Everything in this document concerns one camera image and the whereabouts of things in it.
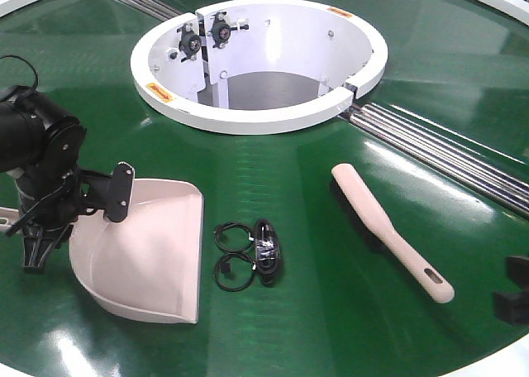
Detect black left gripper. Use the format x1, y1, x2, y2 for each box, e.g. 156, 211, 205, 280
6, 161, 135, 273

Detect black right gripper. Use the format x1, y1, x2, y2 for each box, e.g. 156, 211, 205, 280
493, 255, 528, 326

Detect pink plastic dustpan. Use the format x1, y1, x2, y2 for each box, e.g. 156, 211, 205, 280
0, 178, 205, 325

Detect small black cable coil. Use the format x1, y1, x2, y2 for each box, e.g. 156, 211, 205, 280
212, 251, 259, 292
213, 222, 255, 254

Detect pink hand brush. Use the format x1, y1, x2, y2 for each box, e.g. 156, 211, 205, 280
331, 163, 455, 303

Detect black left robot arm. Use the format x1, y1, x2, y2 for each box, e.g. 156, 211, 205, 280
1, 85, 135, 273

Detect green conveyor belt surface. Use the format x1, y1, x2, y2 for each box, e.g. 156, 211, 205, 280
1, 0, 528, 376

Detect right chrome roller bars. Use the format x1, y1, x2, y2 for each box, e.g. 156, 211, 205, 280
339, 103, 528, 218

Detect orange warning sticker front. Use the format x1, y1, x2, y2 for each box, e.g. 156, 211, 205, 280
146, 82, 174, 103

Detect orange warning sticker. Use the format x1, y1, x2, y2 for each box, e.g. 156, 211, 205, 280
327, 7, 353, 18
146, 82, 174, 103

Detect orange warning sticker back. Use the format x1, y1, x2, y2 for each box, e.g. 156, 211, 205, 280
327, 7, 353, 18

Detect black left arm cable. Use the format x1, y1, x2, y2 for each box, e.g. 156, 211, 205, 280
0, 54, 40, 93

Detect left black bearing mount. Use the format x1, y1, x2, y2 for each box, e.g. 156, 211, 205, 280
179, 23, 202, 62

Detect black bearing mount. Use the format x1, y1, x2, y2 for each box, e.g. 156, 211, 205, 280
209, 12, 250, 49
179, 23, 202, 62

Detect white central hub ring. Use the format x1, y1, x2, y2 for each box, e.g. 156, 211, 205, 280
130, 0, 389, 136

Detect right black bearing mount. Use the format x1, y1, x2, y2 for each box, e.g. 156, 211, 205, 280
209, 12, 250, 49

